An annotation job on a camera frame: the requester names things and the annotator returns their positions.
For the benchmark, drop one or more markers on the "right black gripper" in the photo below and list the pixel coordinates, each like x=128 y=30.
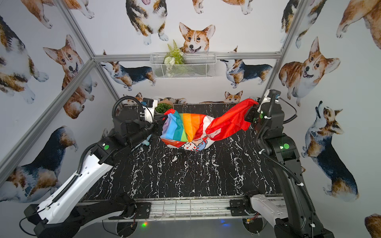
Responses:
x=254 y=110

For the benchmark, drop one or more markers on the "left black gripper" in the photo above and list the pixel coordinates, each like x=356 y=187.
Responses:
x=156 y=125

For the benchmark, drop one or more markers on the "rainbow hooded kids jacket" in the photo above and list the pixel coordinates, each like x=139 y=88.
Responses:
x=196 y=132

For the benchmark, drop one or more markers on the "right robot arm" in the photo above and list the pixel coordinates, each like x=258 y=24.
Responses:
x=300 y=220

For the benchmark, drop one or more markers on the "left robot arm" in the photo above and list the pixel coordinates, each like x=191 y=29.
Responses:
x=61 y=215

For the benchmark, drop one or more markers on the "light blue silicone spatula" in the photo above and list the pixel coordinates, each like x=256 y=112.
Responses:
x=146 y=142

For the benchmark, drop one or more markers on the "green succulent plant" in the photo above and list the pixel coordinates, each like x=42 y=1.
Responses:
x=163 y=108

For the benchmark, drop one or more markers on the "beige plant pot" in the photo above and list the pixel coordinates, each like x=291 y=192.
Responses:
x=168 y=102

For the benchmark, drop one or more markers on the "green fern with flower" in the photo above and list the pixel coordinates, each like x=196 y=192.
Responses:
x=174 y=60

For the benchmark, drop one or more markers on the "white wire wall basket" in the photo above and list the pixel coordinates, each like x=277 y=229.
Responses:
x=189 y=65

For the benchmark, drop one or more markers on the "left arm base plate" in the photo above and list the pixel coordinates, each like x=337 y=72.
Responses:
x=140 y=210

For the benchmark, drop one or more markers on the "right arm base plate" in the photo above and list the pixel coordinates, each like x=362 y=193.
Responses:
x=240 y=207

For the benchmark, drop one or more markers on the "aluminium front rail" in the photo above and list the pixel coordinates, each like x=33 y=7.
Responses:
x=203 y=208

